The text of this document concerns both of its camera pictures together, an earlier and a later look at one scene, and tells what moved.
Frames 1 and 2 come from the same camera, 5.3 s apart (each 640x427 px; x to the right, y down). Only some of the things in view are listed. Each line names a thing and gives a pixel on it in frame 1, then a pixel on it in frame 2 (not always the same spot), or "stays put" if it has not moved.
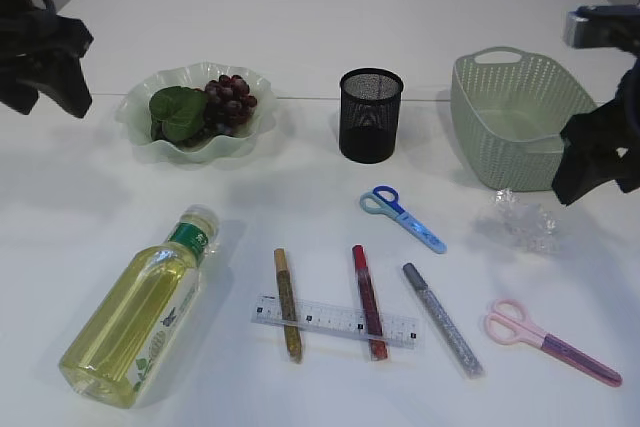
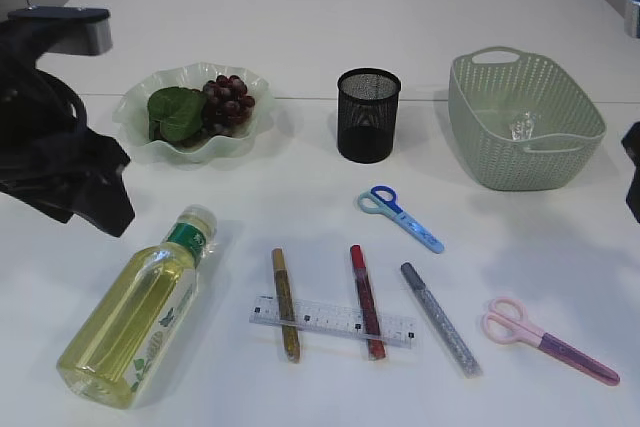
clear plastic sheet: [536, 229] → [522, 127]
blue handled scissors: [384, 200] stays put
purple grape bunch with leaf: [219, 106] stays put
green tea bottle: [118, 349] stays put
